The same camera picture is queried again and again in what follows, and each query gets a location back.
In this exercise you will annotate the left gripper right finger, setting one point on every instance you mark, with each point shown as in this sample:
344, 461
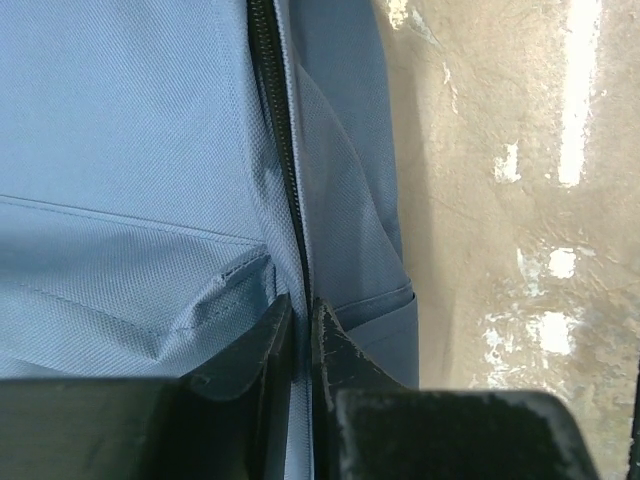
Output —
366, 425

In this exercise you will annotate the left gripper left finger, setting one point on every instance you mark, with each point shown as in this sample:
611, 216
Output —
227, 419

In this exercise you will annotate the blue student backpack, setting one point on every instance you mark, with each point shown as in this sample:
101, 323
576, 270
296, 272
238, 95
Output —
169, 167

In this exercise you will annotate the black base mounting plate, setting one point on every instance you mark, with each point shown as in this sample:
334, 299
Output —
634, 449

